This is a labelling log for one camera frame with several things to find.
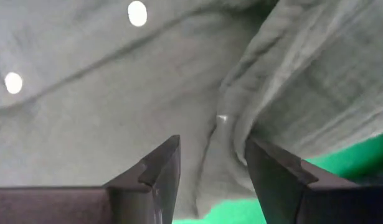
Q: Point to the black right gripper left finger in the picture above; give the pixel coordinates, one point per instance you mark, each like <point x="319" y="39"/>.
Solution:
<point x="85" y="205"/>

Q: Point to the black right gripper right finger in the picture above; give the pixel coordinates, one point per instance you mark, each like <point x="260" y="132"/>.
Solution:
<point x="319" y="205"/>

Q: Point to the dark green garment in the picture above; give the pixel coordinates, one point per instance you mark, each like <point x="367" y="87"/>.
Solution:
<point x="116" y="109"/>

